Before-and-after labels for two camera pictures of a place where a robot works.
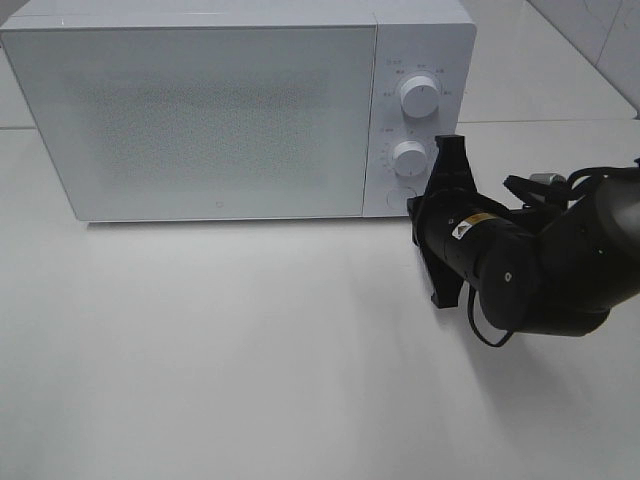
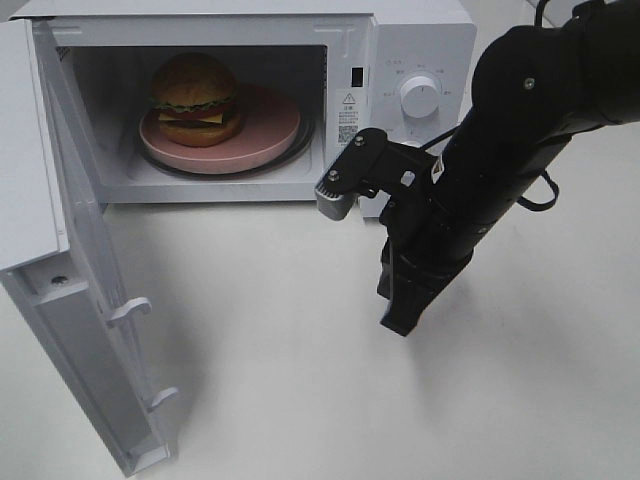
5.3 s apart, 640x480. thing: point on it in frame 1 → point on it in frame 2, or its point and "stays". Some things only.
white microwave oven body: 183,110 stays
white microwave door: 174,123 → 53,249
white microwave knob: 419,96 stays
